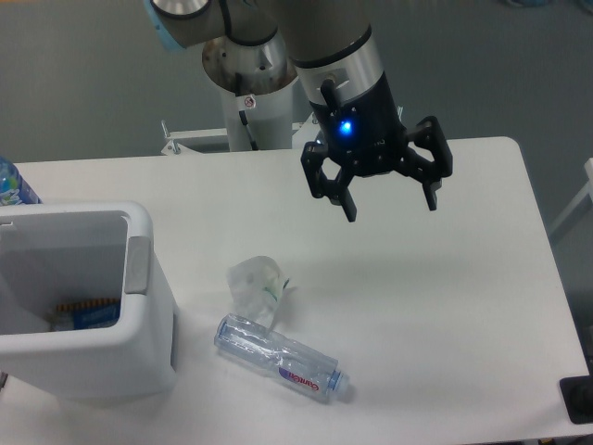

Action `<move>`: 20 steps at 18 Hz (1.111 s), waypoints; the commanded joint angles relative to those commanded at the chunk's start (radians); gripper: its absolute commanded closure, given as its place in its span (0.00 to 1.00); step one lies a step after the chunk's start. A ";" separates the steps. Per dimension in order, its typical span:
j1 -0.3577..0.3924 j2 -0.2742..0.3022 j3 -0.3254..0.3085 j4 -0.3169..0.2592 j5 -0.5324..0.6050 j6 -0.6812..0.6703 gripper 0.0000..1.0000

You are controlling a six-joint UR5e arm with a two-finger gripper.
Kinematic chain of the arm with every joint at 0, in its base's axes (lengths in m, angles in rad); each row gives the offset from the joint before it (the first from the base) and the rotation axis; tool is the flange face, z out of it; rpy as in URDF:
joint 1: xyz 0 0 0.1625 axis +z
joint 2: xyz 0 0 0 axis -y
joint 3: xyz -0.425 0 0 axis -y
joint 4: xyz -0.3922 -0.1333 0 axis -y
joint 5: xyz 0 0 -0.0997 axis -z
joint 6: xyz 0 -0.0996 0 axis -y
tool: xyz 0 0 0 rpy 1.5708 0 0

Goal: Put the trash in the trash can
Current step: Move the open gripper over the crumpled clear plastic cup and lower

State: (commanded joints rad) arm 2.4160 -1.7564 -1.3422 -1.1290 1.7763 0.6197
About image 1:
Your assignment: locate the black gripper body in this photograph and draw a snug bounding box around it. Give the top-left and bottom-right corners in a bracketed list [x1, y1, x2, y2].
[312, 75, 409, 177]

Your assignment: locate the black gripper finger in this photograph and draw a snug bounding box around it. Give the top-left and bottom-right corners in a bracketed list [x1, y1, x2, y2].
[300, 141, 357, 223]
[395, 116, 453, 211]

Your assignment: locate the crushed clear plastic bottle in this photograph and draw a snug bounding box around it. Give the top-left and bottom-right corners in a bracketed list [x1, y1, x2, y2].
[214, 313, 351, 403]

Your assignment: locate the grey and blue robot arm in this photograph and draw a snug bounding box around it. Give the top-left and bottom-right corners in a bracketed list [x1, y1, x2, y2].
[145, 1, 453, 221]

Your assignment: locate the white plastic trash can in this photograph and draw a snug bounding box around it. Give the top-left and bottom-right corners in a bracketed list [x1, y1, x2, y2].
[1, 202, 179, 399]

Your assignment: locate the blue snack wrapper in bin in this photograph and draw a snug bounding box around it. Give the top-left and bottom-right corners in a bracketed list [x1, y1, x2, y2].
[50, 298, 120, 332]

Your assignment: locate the black device at table edge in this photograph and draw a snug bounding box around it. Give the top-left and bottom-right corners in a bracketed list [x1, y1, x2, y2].
[560, 375, 592, 425]

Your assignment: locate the blue labelled water bottle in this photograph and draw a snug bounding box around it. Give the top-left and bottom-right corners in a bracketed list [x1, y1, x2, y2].
[1, 157, 43, 206]

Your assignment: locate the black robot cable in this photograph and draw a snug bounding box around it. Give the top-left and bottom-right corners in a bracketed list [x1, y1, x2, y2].
[233, 71, 259, 151]

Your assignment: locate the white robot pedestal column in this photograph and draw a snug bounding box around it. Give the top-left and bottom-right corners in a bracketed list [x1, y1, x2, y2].
[202, 33, 297, 152]

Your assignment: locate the white pedestal base frame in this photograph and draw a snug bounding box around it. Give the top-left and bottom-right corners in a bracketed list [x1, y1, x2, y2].
[160, 116, 323, 156]

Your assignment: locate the white furniture frame at right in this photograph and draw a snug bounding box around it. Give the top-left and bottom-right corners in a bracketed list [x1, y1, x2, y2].
[549, 158, 592, 245]

